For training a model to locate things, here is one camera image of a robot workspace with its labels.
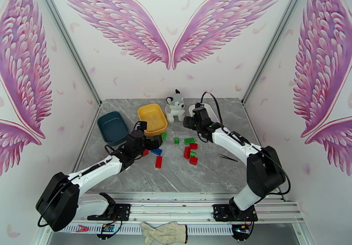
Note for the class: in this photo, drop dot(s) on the aluminium frame post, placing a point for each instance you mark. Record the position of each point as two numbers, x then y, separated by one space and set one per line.
67 38
277 38

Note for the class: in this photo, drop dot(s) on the dark teal plastic container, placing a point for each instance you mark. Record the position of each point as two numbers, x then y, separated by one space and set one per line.
112 127

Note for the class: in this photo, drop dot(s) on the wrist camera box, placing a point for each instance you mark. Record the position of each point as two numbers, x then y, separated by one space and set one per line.
142 126
198 106

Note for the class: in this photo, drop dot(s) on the black tweezers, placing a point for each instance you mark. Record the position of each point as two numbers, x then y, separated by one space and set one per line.
228 157

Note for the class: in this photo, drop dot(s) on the yellow plastic container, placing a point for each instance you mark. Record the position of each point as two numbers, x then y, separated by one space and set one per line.
152 116

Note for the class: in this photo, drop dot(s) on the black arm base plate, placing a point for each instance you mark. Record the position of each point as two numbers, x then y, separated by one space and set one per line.
220 212
123 211

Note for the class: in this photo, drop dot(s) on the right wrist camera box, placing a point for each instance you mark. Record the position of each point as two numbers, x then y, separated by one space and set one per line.
198 106

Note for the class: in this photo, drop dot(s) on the white plastic container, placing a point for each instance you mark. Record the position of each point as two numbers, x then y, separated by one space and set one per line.
211 111

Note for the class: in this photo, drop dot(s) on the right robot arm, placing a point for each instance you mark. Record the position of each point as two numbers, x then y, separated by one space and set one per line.
264 170

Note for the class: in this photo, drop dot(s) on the aluminium rail frame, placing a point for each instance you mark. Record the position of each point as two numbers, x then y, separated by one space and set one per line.
170 211

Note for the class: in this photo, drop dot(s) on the white work glove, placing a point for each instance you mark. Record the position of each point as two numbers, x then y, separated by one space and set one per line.
165 231

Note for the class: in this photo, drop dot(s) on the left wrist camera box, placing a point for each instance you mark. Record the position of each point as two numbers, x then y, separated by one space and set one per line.
142 126

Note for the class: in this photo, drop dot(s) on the small green lego brick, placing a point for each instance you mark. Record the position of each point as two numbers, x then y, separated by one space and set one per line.
176 141
193 154

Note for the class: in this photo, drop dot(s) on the husky plush toy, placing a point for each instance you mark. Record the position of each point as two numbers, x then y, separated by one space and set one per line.
174 108

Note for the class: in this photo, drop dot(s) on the blue lego brick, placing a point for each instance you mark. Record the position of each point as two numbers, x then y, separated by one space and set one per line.
156 151

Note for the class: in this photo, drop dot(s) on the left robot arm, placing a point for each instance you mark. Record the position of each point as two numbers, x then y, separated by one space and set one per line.
88 174

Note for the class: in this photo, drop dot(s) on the red clip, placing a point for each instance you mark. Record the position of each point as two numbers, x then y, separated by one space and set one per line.
82 228

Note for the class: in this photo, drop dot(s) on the small circuit board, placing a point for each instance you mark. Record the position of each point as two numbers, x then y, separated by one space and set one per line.
242 229
107 228

